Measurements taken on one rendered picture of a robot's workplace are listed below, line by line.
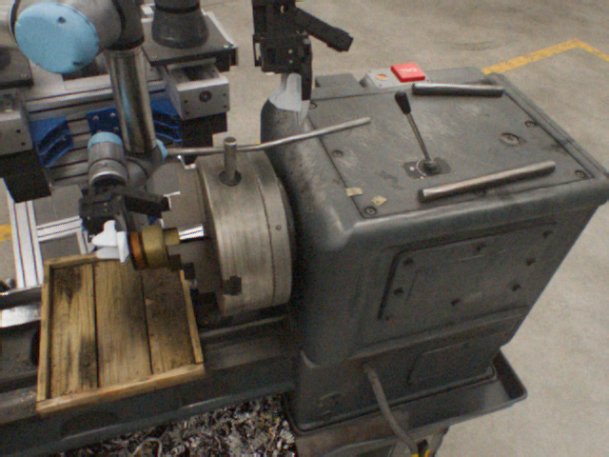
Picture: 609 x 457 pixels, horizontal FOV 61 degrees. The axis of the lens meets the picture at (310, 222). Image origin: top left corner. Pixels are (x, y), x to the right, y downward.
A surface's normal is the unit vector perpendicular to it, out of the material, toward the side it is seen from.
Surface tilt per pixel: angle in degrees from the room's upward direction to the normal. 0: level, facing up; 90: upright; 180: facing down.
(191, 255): 10
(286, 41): 70
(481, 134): 0
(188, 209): 50
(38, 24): 89
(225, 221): 35
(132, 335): 0
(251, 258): 62
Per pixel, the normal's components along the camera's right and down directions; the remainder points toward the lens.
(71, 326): 0.07, -0.70
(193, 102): 0.44, 0.66
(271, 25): 0.31, 0.41
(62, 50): -0.17, 0.68
